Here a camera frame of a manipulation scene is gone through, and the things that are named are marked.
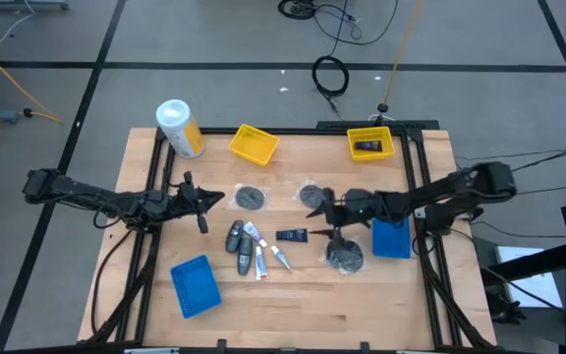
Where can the dark round disc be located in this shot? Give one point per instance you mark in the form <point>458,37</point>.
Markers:
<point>250,197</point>
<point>310,195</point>
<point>348,259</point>

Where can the black aluminium table frame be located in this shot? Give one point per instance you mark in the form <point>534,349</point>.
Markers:
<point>288,131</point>

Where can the small white tube blue print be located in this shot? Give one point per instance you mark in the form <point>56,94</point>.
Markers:
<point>279,255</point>

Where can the yellow plastic basket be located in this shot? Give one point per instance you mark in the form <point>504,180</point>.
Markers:
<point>371,155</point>
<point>253,145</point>

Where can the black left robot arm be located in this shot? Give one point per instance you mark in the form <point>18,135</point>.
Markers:
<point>81,189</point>

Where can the white yellow wipes canister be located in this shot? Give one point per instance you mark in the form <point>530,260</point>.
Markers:
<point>182,133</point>

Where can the black travel tube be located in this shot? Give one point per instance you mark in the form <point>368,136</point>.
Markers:
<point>292,235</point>
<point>368,145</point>

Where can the white box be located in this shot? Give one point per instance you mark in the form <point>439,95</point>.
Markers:
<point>533,285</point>

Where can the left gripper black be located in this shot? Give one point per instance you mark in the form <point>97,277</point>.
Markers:
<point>187,201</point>

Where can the small black stand base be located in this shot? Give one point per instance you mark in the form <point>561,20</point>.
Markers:
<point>382,107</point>

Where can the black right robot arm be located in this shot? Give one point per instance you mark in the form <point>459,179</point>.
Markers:
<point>460,189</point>

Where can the white toothpaste tube purple print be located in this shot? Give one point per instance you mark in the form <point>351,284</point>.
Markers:
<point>254,233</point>

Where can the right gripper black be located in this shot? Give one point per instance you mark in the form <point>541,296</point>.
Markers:
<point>356,206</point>

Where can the white toothpaste tube red stripe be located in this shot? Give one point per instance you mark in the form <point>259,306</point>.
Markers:
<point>261,265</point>

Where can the blue plastic basket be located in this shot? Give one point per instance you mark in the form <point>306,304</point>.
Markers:
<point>391,241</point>
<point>195,287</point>

